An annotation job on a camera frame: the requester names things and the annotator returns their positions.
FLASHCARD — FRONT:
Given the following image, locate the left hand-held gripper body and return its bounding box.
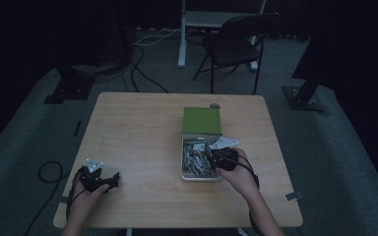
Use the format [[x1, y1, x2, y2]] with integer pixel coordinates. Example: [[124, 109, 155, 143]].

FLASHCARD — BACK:
[[78, 157, 113, 194]]

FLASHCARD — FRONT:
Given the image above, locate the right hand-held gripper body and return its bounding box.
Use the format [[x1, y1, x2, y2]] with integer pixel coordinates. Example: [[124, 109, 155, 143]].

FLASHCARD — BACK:
[[209, 136, 240, 172]]

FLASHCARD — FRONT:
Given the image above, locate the pile of metal screws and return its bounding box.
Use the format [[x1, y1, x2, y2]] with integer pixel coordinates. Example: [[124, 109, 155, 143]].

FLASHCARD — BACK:
[[182, 138, 219, 179]]

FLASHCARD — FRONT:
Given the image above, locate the green box of screws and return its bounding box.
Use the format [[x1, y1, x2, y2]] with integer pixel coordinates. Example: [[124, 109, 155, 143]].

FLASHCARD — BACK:
[[180, 132, 223, 183]]

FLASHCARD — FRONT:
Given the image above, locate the person's left hand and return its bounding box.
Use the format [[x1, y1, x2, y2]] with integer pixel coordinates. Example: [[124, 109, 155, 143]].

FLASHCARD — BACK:
[[66, 182, 110, 222]]

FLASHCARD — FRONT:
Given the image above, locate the person's right hand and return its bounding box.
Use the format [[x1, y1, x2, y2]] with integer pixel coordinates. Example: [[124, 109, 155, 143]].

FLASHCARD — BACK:
[[216, 147, 260, 200]]

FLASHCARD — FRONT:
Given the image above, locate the short black floor strip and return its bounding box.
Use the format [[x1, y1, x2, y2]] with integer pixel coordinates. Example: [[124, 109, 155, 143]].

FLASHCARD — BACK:
[[73, 120, 83, 138]]

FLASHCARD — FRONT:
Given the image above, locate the grey tape piece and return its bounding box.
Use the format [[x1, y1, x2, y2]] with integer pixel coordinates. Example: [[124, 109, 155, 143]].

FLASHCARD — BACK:
[[284, 191, 304, 202]]

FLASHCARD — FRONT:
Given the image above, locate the black stand base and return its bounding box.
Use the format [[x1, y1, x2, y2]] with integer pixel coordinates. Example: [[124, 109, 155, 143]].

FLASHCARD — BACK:
[[282, 77, 329, 113], [43, 63, 96, 105]]

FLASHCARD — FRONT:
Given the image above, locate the black folding chair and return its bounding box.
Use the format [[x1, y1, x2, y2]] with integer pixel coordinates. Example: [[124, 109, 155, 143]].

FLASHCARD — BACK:
[[192, 12, 282, 96]]

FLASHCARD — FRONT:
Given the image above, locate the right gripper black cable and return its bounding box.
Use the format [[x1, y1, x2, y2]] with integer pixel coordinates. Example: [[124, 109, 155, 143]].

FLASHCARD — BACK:
[[224, 153, 261, 236]]

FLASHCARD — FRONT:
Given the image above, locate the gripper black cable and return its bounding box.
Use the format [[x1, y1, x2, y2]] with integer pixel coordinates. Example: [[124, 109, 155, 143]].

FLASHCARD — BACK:
[[224, 153, 261, 236], [64, 168, 87, 221]]

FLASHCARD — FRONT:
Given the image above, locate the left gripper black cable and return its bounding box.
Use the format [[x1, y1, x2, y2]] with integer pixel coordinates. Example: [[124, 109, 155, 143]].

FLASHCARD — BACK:
[[64, 168, 87, 221]]

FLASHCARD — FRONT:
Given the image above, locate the looped black floor cable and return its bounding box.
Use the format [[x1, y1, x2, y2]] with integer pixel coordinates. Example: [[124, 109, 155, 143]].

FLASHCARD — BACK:
[[24, 160, 71, 236]]

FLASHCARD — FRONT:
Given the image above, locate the white floor cable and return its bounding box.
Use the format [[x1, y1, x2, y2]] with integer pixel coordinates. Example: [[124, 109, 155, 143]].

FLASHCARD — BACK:
[[133, 27, 182, 47]]

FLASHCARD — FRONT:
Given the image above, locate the white desk frame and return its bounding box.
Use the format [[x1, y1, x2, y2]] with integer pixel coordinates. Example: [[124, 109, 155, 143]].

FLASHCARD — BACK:
[[177, 0, 268, 72]]

